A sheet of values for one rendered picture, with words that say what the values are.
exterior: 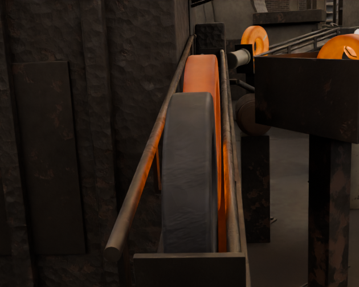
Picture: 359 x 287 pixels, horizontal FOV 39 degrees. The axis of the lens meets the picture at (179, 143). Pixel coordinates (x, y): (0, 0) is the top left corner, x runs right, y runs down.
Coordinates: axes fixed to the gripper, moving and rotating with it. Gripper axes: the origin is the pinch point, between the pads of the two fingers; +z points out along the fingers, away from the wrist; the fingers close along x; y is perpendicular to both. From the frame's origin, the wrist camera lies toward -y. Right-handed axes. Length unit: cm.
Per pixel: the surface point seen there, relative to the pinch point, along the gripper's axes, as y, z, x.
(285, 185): -47, -99, -111
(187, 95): -15, 58, 36
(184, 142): -19, 60, 41
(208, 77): -13, 50, 26
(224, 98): -13.7, 25.7, -3.4
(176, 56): -6.9, 28.5, -17.7
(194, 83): -14, 51, 26
